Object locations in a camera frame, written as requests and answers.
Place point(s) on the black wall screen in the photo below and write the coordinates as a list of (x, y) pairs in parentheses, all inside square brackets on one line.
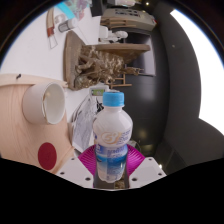
[(146, 61)]

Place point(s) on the white cup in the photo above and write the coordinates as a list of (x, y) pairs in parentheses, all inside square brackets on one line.
[(33, 103)]

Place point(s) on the brown sculpture on wooden base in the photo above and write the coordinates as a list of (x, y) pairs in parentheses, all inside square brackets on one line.
[(96, 65)]

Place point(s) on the flat round red coaster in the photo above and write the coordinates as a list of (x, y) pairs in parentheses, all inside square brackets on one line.
[(47, 156)]

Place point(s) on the white plaster bust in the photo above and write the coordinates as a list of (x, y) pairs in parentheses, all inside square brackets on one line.
[(120, 34)]

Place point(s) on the small paint jar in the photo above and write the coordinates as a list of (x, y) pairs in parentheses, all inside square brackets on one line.
[(68, 25)]

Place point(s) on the newspaper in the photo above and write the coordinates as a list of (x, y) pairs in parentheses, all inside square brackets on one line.
[(83, 125)]

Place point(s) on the tan wooden table mat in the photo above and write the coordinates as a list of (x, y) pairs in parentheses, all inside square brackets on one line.
[(16, 140)]

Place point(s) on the white chair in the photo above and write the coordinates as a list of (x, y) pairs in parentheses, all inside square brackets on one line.
[(104, 33)]

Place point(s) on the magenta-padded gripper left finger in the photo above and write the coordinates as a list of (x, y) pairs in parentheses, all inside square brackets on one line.
[(73, 171)]

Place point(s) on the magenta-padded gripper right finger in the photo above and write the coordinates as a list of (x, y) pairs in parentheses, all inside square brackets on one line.
[(148, 170)]

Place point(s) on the small white lid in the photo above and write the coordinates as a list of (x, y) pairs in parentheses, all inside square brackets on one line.
[(60, 18)]

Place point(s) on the long ceiling light panel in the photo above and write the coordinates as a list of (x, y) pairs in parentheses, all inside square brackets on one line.
[(206, 73)]

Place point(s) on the white drink bottle blue cap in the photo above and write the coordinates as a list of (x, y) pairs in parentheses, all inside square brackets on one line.
[(112, 128)]

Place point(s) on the pale cabinet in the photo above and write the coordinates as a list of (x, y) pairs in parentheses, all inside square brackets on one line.
[(130, 18)]

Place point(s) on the clear spray bottle green label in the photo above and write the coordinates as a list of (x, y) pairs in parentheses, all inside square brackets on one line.
[(98, 91)]

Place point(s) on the wooden easel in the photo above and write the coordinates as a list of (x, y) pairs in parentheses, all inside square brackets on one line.
[(120, 80)]

